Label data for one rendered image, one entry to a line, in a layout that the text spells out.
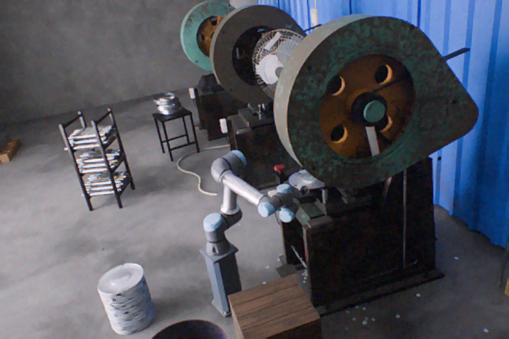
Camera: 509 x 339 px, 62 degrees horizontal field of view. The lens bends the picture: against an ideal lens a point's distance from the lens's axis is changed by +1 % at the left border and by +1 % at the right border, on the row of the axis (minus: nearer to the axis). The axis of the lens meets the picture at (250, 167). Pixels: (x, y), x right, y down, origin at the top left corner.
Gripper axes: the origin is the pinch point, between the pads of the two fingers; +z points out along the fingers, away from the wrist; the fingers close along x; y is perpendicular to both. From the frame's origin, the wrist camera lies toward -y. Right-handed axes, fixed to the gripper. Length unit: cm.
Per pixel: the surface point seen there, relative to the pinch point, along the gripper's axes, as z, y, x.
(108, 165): 74, 222, 28
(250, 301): -52, 22, 46
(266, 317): -61, 9, 46
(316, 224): -14.6, -8.1, 15.4
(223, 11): 266, 168, -91
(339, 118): -20, -26, -49
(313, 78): -36, -18, -73
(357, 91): -16, -34, -61
